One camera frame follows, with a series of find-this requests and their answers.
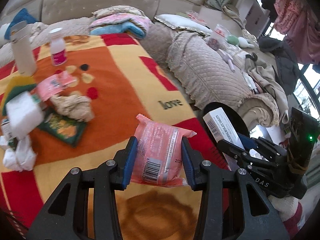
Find black trash bin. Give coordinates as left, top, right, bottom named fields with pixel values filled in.
left=201, top=102, right=251, bottom=153

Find pink folded towel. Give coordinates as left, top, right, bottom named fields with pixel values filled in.
left=89, top=14, right=153, bottom=32

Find small white green packet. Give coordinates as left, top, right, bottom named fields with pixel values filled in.
left=0, top=119, right=17, bottom=145

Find white thermos bottle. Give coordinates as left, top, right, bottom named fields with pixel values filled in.
left=9, top=21, right=37, bottom=77

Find purple toy hammer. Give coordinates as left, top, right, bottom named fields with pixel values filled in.
left=220, top=50, right=237, bottom=72

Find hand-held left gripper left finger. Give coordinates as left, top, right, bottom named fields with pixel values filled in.
left=26, top=136, right=139, bottom=240

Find pink patterned bag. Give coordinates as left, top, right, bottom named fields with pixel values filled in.
left=187, top=10, right=208, bottom=25

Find green white plush toy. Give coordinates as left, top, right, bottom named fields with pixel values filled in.
left=226, top=35, right=253, bottom=48

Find dark jacket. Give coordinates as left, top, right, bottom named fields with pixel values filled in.
left=259, top=36, right=300, bottom=95

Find pile of beige clothes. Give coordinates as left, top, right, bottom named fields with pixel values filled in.
left=244, top=52, right=290, bottom=123

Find yellow green scouring sponge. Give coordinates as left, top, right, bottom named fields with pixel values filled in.
left=2, top=76, right=38, bottom=115

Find white medicine box with barcode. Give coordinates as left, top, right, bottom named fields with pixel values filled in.
left=202, top=107, right=247, bottom=174

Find blue folded towel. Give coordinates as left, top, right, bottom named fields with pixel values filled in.
left=90, top=21, right=148, bottom=39

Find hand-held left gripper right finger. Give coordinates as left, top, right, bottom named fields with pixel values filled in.
left=181, top=137, right=290, bottom=240

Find pink snack packet with barcode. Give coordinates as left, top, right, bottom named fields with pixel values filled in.
left=130, top=114, right=197, bottom=187

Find white foam block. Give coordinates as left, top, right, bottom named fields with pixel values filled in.
left=5, top=91, right=44, bottom=138

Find white pill bottle pink label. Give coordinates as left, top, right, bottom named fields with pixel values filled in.
left=49, top=27, right=68, bottom=66

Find crumpled white tissue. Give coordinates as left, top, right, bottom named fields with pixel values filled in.
left=3, top=135, right=37, bottom=172

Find green biscuit packet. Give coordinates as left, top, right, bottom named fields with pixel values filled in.
left=37, top=112, right=87, bottom=148

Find blue cloth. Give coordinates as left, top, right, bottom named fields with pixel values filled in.
left=4, top=8, right=38, bottom=40

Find crumpled beige cloth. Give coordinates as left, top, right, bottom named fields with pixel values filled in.
left=50, top=94, right=95, bottom=122

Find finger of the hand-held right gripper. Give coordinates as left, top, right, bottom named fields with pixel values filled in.
left=217, top=139, right=280, bottom=175
left=237, top=133, right=288, bottom=165

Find clear plastic snack bag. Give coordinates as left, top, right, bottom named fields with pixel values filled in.
left=206, top=24, right=232, bottom=50

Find orange red printed blanket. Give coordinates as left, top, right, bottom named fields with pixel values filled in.
left=0, top=32, right=230, bottom=240

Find beige folded blanket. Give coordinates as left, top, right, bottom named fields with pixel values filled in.
left=92, top=6, right=145, bottom=18

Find small pink packet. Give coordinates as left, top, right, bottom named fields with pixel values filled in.
left=36, top=71, right=78, bottom=100

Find pink hanging garment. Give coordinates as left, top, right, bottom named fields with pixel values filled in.
left=274, top=0, right=320, bottom=65

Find white cushion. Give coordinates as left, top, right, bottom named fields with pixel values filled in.
left=154, top=14, right=213, bottom=36

